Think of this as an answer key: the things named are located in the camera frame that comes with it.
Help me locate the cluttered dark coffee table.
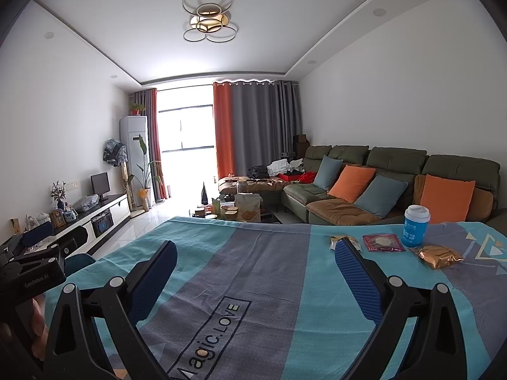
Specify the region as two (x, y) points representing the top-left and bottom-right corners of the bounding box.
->
(190, 190), (294, 224)

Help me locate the small teal cushion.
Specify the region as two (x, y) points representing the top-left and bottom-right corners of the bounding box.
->
(314, 155), (343, 191)

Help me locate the ring ceiling lamp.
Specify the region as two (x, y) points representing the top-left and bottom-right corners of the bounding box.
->
(182, 0), (238, 43)

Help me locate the green sectional sofa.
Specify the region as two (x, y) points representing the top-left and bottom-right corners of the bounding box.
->
(218, 144), (507, 226)

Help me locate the white black TV cabinet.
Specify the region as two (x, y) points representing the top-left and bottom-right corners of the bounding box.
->
(8, 193), (131, 254)

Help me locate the blue white cup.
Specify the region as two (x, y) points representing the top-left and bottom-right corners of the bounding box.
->
(403, 205), (431, 245)

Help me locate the teal grey printed blanket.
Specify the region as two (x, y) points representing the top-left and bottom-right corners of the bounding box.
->
(43, 216), (507, 380)

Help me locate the floor fan with patterned cover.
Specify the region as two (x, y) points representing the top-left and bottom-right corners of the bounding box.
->
(103, 138), (131, 218)

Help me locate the clear plastic wrapped bundle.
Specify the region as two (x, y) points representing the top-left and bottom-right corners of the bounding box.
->
(75, 194), (99, 212)

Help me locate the narrow grey orange curtain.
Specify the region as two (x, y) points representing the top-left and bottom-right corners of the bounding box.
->
(132, 88), (167, 202)

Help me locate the tall leafy potted plant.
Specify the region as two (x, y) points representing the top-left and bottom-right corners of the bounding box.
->
(127, 135), (164, 211)

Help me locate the window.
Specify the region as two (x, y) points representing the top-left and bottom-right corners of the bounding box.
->
(156, 105), (216, 153)

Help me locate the red snack packet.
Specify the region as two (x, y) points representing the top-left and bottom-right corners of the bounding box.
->
(362, 233), (406, 252)

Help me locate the white yellow snack packet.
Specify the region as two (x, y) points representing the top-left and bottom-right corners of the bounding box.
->
(330, 235), (363, 252)

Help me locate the black monitor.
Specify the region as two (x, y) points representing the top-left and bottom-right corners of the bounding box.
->
(90, 172), (110, 201)

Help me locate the yellow snack bag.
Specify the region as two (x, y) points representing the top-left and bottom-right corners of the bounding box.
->
(234, 193), (262, 222)

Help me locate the person's left hand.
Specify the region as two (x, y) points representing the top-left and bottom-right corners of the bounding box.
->
(29, 296), (50, 342)

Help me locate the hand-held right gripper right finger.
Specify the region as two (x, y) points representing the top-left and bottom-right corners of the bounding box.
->
(334, 237), (466, 380)

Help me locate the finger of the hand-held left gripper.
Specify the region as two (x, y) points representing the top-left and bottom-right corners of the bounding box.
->
(0, 222), (55, 260)
(8, 225), (88, 270)

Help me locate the white standing air conditioner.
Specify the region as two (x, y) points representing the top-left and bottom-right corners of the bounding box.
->
(120, 116), (148, 206)

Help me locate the pile of clothes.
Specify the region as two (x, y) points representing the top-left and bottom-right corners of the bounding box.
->
(249, 158), (318, 183)

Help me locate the bonsai in blue vase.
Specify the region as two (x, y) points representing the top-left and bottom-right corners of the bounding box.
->
(50, 181), (67, 210)

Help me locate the large teal cushion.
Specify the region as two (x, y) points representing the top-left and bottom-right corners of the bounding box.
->
(354, 174), (408, 218)

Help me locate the gold foil snack packet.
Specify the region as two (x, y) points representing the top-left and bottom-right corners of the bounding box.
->
(410, 244), (464, 270)

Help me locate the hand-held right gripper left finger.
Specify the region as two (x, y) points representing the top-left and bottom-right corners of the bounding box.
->
(43, 239), (179, 380)

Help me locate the orange cushion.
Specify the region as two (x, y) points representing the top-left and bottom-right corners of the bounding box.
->
(420, 174), (476, 224)
(328, 165), (376, 203)

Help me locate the wide grey curtain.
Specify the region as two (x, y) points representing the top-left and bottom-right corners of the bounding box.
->
(230, 80), (299, 167)

